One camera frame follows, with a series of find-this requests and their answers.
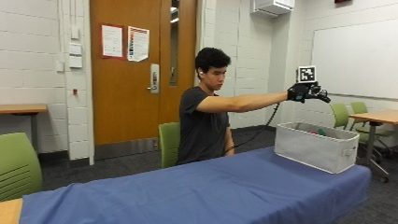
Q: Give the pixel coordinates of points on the white marker cube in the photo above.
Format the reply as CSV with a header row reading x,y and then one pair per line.
x,y
306,74

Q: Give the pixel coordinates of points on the green chair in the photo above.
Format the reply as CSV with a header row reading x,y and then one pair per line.
x,y
365,121
339,115
169,144
16,166

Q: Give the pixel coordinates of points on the green object in bin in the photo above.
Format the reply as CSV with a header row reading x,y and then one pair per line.
x,y
321,132

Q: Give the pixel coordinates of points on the red object in bin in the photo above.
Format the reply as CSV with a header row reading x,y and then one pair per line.
x,y
313,133

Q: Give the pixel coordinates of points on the white whiteboard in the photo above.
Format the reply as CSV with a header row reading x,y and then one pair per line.
x,y
355,60

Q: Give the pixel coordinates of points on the wooden side table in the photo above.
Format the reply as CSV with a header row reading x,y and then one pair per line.
x,y
374,124
20,113

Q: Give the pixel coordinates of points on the grey fabric storage bin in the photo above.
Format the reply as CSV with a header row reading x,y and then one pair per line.
x,y
314,147

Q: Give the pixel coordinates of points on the the person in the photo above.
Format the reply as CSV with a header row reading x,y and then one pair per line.
x,y
205,118

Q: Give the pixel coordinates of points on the red exit sign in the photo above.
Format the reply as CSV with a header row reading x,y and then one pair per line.
x,y
342,1

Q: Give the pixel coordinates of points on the blue tablecloth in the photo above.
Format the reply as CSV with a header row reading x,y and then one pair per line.
x,y
198,189

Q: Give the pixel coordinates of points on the wooden door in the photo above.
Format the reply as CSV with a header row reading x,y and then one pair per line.
x,y
132,71

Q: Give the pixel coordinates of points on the colourful paper poster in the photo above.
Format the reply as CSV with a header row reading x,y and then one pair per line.
x,y
137,44

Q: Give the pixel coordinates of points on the red framed paper notice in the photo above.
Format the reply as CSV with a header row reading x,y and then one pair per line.
x,y
112,41

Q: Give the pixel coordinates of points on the white wall-mounted unit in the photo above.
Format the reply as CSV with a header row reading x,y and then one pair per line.
x,y
272,6

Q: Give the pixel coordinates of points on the red wall fire alarm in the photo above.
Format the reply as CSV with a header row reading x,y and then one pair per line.
x,y
75,91

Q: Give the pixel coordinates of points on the white wall switch box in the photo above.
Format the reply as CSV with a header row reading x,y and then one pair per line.
x,y
75,61

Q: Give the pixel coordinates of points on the white wall thermostat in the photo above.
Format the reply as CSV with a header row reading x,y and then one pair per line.
x,y
75,49

